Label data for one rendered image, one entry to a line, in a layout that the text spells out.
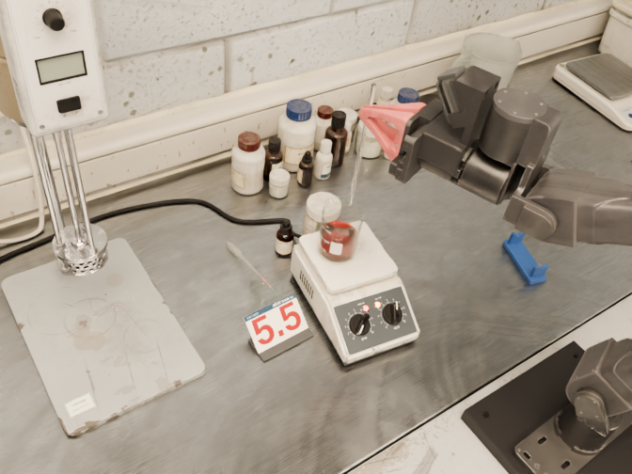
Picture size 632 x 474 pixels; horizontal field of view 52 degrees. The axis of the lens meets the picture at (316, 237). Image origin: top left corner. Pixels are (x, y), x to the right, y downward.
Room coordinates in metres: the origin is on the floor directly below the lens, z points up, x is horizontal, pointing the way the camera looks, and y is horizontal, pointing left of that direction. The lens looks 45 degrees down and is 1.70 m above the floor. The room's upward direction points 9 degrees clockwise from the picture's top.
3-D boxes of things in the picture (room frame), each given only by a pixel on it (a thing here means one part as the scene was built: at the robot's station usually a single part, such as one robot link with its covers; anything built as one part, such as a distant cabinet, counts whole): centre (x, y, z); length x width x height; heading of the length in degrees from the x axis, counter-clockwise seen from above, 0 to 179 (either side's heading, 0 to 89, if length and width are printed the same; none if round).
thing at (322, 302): (0.67, -0.07, 0.94); 0.22 x 0.13 x 0.08; 32
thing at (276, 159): (0.94, 0.10, 0.94); 0.04 x 0.04 x 0.09
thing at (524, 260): (0.82, -0.37, 0.92); 0.10 x 0.03 x 0.04; 22
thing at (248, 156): (0.91, 0.14, 0.95); 0.06 x 0.06 x 0.11
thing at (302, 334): (0.58, 0.03, 0.92); 0.09 x 0.06 x 0.04; 132
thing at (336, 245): (0.69, -0.03, 1.03); 0.07 x 0.06 x 0.08; 37
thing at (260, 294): (0.65, 0.06, 0.91); 0.06 x 0.06 x 0.02
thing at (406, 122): (0.67, -0.08, 1.25); 0.09 x 0.07 x 0.07; 60
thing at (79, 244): (0.56, 0.30, 1.17); 0.07 x 0.07 x 0.25
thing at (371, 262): (0.69, -0.05, 0.98); 0.12 x 0.12 x 0.01; 32
